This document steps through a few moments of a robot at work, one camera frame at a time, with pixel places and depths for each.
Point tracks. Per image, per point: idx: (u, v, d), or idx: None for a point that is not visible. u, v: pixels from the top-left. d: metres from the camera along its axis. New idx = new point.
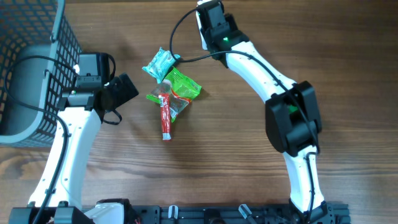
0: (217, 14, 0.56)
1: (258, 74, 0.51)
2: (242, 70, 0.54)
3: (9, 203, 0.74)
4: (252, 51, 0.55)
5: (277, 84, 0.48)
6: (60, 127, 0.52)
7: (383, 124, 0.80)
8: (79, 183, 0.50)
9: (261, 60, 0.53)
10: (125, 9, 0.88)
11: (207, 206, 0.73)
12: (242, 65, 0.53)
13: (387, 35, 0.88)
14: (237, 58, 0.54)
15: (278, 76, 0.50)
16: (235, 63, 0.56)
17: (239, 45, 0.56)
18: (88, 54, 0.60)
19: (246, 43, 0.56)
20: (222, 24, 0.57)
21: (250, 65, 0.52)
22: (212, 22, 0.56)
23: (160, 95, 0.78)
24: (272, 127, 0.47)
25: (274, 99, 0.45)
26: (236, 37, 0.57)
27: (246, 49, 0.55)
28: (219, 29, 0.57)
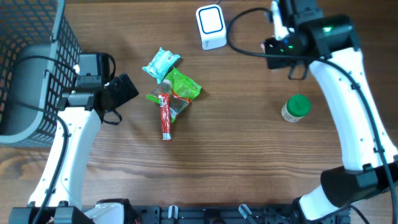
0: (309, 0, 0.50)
1: (357, 120, 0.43)
2: (336, 96, 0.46)
3: (9, 203, 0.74)
4: (360, 73, 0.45)
5: (376, 151, 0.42)
6: (60, 127, 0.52)
7: (384, 124, 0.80)
8: (79, 183, 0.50)
9: (367, 96, 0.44)
10: (125, 9, 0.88)
11: (207, 206, 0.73)
12: (341, 93, 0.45)
13: (387, 35, 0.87)
14: (337, 78, 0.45)
15: (381, 134, 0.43)
16: (328, 78, 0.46)
17: (342, 51, 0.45)
18: (88, 54, 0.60)
19: (355, 53, 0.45)
20: (311, 10, 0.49)
21: (350, 99, 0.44)
22: (300, 7, 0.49)
23: (160, 95, 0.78)
24: (341, 186, 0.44)
25: (365, 175, 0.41)
26: (340, 25, 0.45)
27: (354, 66, 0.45)
28: (308, 15, 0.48)
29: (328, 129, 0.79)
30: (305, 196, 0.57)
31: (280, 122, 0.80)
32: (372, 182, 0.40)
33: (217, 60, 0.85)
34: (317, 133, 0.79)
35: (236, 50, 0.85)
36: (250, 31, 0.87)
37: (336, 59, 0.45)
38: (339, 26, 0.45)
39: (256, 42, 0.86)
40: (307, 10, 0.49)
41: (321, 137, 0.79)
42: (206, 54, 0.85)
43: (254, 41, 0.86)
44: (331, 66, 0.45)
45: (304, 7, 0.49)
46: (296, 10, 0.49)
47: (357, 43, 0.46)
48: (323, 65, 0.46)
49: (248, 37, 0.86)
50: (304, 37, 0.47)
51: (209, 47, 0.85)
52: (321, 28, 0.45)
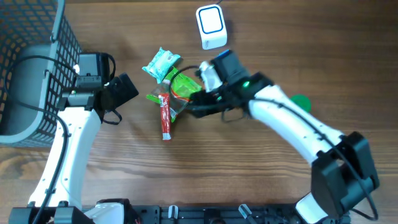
0: (234, 63, 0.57)
1: (295, 127, 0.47)
2: (272, 121, 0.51)
3: (9, 203, 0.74)
4: (281, 96, 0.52)
5: (321, 139, 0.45)
6: (60, 127, 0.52)
7: (383, 124, 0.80)
8: (79, 183, 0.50)
9: (292, 107, 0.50)
10: (125, 9, 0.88)
11: (207, 206, 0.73)
12: (274, 115, 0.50)
13: (387, 35, 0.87)
14: (265, 107, 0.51)
15: (319, 126, 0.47)
16: (262, 112, 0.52)
17: (265, 90, 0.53)
18: (88, 54, 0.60)
19: (272, 88, 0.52)
20: (238, 72, 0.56)
21: (281, 115, 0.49)
22: (226, 71, 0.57)
23: (160, 95, 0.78)
24: (321, 189, 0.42)
25: (324, 159, 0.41)
26: (258, 82, 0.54)
27: (274, 95, 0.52)
28: (236, 77, 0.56)
29: None
30: (301, 201, 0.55)
31: None
32: (334, 165, 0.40)
33: None
34: None
35: (237, 50, 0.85)
36: (250, 31, 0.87)
37: (260, 95, 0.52)
38: (256, 83, 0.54)
39: (256, 42, 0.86)
40: (235, 73, 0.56)
41: None
42: (206, 53, 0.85)
43: (254, 41, 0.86)
44: (260, 107, 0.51)
45: (232, 71, 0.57)
46: (225, 74, 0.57)
47: (272, 83, 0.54)
48: (263, 115, 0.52)
49: (248, 37, 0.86)
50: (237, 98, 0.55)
51: (209, 47, 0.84)
52: (244, 88, 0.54)
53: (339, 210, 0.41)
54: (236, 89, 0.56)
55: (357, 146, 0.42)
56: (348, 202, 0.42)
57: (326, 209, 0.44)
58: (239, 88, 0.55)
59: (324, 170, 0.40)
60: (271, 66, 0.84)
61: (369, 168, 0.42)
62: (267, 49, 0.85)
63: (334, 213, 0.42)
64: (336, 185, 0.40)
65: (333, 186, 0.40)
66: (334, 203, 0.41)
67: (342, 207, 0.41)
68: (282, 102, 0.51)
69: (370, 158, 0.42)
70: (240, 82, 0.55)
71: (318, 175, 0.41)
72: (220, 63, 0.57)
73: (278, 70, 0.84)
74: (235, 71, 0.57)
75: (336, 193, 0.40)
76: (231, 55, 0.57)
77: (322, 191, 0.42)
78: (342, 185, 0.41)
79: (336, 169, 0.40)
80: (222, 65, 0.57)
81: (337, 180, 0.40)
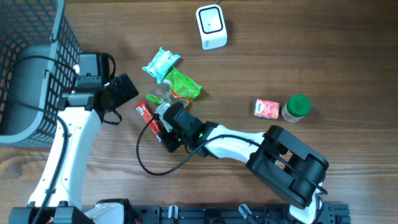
0: (188, 116, 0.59)
1: (234, 145, 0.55)
2: (223, 150, 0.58)
3: (9, 203, 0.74)
4: (223, 129, 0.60)
5: (250, 144, 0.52)
6: (60, 127, 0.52)
7: (383, 124, 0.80)
8: (79, 183, 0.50)
9: (231, 132, 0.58)
10: (125, 9, 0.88)
11: (207, 206, 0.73)
12: (221, 145, 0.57)
13: (387, 34, 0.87)
14: (213, 143, 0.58)
15: (249, 136, 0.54)
16: (214, 149, 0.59)
17: (212, 132, 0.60)
18: (88, 54, 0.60)
19: (217, 127, 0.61)
20: (193, 124, 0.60)
21: (224, 143, 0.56)
22: (185, 126, 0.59)
23: (137, 107, 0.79)
24: (271, 186, 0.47)
25: (253, 158, 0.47)
26: (208, 128, 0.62)
27: (217, 131, 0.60)
28: (194, 127, 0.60)
29: (328, 129, 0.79)
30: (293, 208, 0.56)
31: (280, 122, 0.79)
32: (260, 159, 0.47)
33: (217, 60, 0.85)
34: (318, 133, 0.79)
35: (237, 50, 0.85)
36: (250, 32, 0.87)
37: (208, 136, 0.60)
38: (209, 129, 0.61)
39: (255, 42, 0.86)
40: (192, 126, 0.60)
41: (321, 137, 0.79)
42: (206, 54, 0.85)
43: (254, 41, 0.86)
44: (211, 147, 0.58)
45: (188, 123, 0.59)
46: (185, 129, 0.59)
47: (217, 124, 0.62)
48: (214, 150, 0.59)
49: (248, 37, 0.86)
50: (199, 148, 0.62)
51: (209, 47, 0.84)
52: (202, 137, 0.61)
53: (295, 197, 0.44)
54: (196, 140, 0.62)
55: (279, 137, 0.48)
56: (302, 188, 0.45)
57: (293, 204, 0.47)
58: (198, 139, 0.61)
59: (254, 167, 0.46)
60: (271, 66, 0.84)
61: (302, 153, 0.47)
62: (267, 49, 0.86)
63: (297, 205, 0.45)
64: (273, 175, 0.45)
65: (272, 178, 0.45)
66: (285, 191, 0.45)
67: (296, 195, 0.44)
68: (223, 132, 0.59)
69: (299, 142, 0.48)
70: (196, 132, 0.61)
71: (257, 174, 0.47)
72: (178, 120, 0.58)
73: (279, 70, 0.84)
74: (191, 124, 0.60)
75: (277, 182, 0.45)
76: (182, 109, 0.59)
77: (273, 188, 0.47)
78: (282, 173, 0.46)
79: (265, 164, 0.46)
80: (180, 121, 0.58)
81: (272, 173, 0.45)
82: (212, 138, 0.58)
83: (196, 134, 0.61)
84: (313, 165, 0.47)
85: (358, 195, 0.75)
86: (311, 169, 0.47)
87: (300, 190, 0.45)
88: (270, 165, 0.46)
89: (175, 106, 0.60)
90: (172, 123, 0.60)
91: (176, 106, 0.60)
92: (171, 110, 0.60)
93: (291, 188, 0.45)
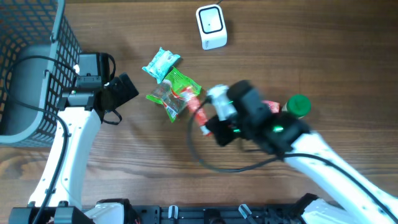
0: (257, 98, 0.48)
1: (351, 193, 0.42)
2: (321, 181, 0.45)
3: (9, 203, 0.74)
4: (324, 148, 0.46)
5: (383, 211, 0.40)
6: (60, 127, 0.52)
7: (383, 125, 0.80)
8: (80, 183, 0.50)
9: (341, 165, 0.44)
10: (125, 9, 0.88)
11: (207, 206, 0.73)
12: (319, 172, 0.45)
13: (387, 35, 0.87)
14: (308, 162, 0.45)
15: (379, 194, 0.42)
16: (302, 165, 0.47)
17: (300, 139, 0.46)
18: (88, 54, 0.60)
19: (311, 137, 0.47)
20: (263, 109, 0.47)
21: (329, 175, 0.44)
22: (251, 109, 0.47)
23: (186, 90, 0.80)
24: None
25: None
26: (291, 124, 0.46)
27: (316, 146, 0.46)
28: (262, 114, 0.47)
29: (328, 129, 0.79)
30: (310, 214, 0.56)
31: None
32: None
33: (217, 60, 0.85)
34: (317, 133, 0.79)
35: (237, 50, 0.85)
36: (250, 32, 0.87)
37: (299, 149, 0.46)
38: (290, 124, 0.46)
39: (255, 42, 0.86)
40: (261, 111, 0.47)
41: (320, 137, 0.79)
42: (206, 53, 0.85)
43: (254, 41, 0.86)
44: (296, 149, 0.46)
45: (257, 107, 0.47)
46: (250, 112, 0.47)
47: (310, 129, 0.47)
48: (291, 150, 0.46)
49: (248, 37, 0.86)
50: (266, 142, 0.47)
51: (209, 47, 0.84)
52: (280, 135, 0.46)
53: None
54: (262, 131, 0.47)
55: None
56: None
57: None
58: (267, 130, 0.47)
59: None
60: (271, 66, 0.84)
61: None
62: (267, 49, 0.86)
63: None
64: None
65: None
66: None
67: None
68: (329, 158, 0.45)
69: None
70: (266, 121, 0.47)
71: None
72: (245, 101, 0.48)
73: (278, 70, 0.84)
74: (260, 107, 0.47)
75: None
76: (251, 90, 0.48)
77: None
78: None
79: None
80: (247, 102, 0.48)
81: None
82: (306, 155, 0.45)
83: (265, 122, 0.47)
84: None
85: None
86: None
87: None
88: None
89: (240, 84, 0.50)
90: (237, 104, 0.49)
91: (243, 85, 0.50)
92: (237, 89, 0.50)
93: None
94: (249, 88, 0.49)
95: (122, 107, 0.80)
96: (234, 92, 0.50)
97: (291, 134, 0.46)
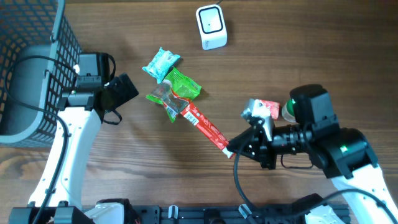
0: (326, 104, 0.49)
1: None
2: (364, 216, 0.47)
3: (9, 203, 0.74)
4: (382, 188, 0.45)
5: None
6: (60, 127, 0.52)
7: (383, 125, 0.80)
8: (80, 183, 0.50)
9: (393, 211, 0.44)
10: (125, 9, 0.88)
11: (207, 206, 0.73)
12: (367, 210, 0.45)
13: (387, 35, 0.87)
14: (361, 197, 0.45)
15: None
16: (352, 196, 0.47)
17: (362, 168, 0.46)
18: (88, 54, 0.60)
19: (373, 171, 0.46)
20: (328, 117, 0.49)
21: (377, 215, 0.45)
22: (316, 114, 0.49)
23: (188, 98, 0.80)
24: None
25: None
26: (356, 142, 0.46)
27: (375, 183, 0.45)
28: (325, 124, 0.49)
29: None
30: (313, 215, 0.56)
31: (280, 122, 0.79)
32: None
33: (217, 60, 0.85)
34: None
35: (236, 50, 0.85)
36: (250, 32, 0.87)
37: (356, 179, 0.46)
38: (354, 142, 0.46)
39: (255, 42, 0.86)
40: (324, 119, 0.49)
41: None
42: (206, 53, 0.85)
43: (253, 41, 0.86)
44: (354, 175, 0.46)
45: (323, 114, 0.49)
46: (314, 117, 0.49)
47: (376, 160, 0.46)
48: (349, 175, 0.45)
49: (248, 37, 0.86)
50: (323, 155, 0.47)
51: (208, 47, 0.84)
52: (343, 154, 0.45)
53: None
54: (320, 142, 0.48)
55: None
56: None
57: None
58: (330, 143, 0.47)
59: None
60: (271, 66, 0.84)
61: None
62: (266, 49, 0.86)
63: None
64: None
65: None
66: None
67: None
68: (383, 200, 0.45)
69: None
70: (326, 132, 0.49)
71: None
72: (313, 102, 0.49)
73: (278, 70, 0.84)
74: (325, 116, 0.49)
75: None
76: (325, 94, 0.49)
77: None
78: None
79: None
80: (315, 105, 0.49)
81: None
82: (362, 191, 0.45)
83: (325, 134, 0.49)
84: None
85: None
86: None
87: None
88: None
89: (316, 88, 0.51)
90: (302, 106, 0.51)
91: (318, 88, 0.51)
92: (310, 90, 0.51)
93: None
94: (322, 92, 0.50)
95: (122, 107, 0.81)
96: (303, 91, 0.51)
97: (352, 157, 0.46)
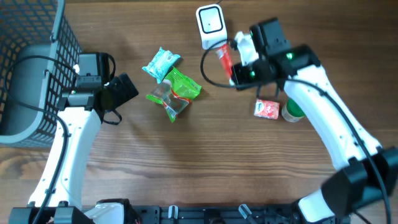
0: (278, 30, 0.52)
1: (334, 124, 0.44)
2: (313, 113, 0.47)
3: (9, 203, 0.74)
4: (325, 83, 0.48)
5: (357, 143, 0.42)
6: (60, 127, 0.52)
7: (383, 125, 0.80)
8: (79, 183, 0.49)
9: (336, 100, 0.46)
10: (125, 9, 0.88)
11: (207, 206, 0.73)
12: (312, 99, 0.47)
13: (387, 35, 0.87)
14: (305, 90, 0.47)
15: (359, 130, 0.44)
16: (300, 95, 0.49)
17: (307, 68, 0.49)
18: (88, 54, 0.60)
19: (316, 70, 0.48)
20: (280, 42, 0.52)
21: (321, 104, 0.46)
22: (268, 38, 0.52)
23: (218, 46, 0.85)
24: (337, 192, 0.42)
25: (355, 166, 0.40)
26: (303, 56, 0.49)
27: (318, 78, 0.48)
28: (277, 47, 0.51)
29: None
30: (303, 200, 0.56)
31: (280, 122, 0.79)
32: (359, 167, 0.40)
33: (217, 60, 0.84)
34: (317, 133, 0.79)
35: None
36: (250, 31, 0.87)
37: (301, 77, 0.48)
38: (301, 55, 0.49)
39: None
40: (277, 42, 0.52)
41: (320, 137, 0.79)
42: (206, 53, 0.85)
43: None
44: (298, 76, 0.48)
45: (275, 38, 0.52)
46: (267, 43, 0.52)
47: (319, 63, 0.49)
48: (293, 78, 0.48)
49: None
50: (272, 66, 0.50)
51: (208, 47, 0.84)
52: (288, 62, 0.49)
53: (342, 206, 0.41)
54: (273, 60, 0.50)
55: (391, 162, 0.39)
56: (359, 201, 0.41)
57: (336, 207, 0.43)
58: (281, 56, 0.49)
59: (346, 171, 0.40)
60: None
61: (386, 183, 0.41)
62: None
63: (340, 212, 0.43)
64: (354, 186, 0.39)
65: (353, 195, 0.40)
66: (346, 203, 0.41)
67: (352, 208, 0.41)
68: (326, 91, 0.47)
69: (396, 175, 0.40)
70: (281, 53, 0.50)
71: (342, 179, 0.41)
72: (265, 27, 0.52)
73: None
74: (277, 40, 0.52)
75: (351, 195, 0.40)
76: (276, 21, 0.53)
77: (339, 193, 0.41)
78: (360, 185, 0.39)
79: (362, 178, 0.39)
80: (266, 29, 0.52)
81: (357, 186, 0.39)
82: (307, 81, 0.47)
83: (278, 53, 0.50)
84: (372, 195, 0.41)
85: None
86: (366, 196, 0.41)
87: (357, 205, 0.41)
88: (364, 178, 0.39)
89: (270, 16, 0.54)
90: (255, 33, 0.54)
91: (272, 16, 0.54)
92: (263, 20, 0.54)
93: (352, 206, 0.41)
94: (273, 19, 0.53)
95: (122, 106, 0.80)
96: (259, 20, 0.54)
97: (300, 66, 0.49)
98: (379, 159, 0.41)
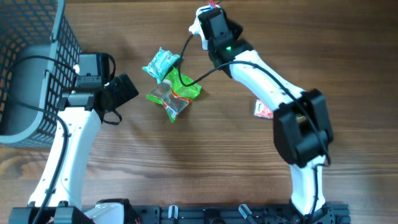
0: (222, 23, 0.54)
1: (265, 85, 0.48)
2: (251, 84, 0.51)
3: (8, 203, 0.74)
4: (257, 59, 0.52)
5: (285, 93, 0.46)
6: (60, 127, 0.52)
7: (382, 124, 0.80)
8: (79, 183, 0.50)
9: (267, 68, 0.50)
10: (125, 9, 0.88)
11: (207, 206, 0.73)
12: (247, 74, 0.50)
13: (387, 34, 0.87)
14: (242, 67, 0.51)
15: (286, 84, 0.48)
16: (239, 74, 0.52)
17: (244, 54, 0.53)
18: (88, 54, 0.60)
19: (250, 52, 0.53)
20: (224, 33, 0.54)
21: (255, 74, 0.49)
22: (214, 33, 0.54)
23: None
24: (280, 139, 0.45)
25: (284, 109, 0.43)
26: (240, 46, 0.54)
27: (250, 57, 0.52)
28: (222, 39, 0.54)
29: None
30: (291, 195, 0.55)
31: None
32: (288, 109, 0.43)
33: None
34: None
35: None
36: (250, 32, 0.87)
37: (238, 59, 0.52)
38: (239, 46, 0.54)
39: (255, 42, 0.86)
40: (222, 35, 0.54)
41: None
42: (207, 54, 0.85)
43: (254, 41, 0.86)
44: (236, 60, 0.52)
45: (220, 31, 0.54)
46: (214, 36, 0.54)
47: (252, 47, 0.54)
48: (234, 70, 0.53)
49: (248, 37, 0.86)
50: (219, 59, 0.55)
51: None
52: (227, 52, 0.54)
53: (293, 152, 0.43)
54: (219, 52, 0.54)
55: (315, 101, 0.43)
56: (303, 144, 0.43)
57: (286, 157, 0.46)
58: (223, 50, 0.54)
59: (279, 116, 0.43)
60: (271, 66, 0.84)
61: (323, 122, 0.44)
62: (266, 49, 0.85)
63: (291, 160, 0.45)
64: (289, 128, 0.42)
65: (292, 137, 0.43)
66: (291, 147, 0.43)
67: (296, 153, 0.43)
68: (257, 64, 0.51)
69: (326, 112, 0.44)
70: (224, 45, 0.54)
71: (278, 124, 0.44)
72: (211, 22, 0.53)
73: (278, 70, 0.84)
74: (221, 32, 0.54)
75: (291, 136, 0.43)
76: (220, 14, 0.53)
77: (282, 139, 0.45)
78: (293, 128, 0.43)
79: (292, 118, 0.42)
80: (212, 23, 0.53)
81: (291, 127, 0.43)
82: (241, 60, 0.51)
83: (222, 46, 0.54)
84: (311, 137, 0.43)
85: (358, 195, 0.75)
86: (307, 139, 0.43)
87: (303, 147, 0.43)
88: (295, 120, 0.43)
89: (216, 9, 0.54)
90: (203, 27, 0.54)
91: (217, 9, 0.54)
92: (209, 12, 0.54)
93: (296, 149, 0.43)
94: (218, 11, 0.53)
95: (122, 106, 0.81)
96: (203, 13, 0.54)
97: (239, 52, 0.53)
98: (306, 102, 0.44)
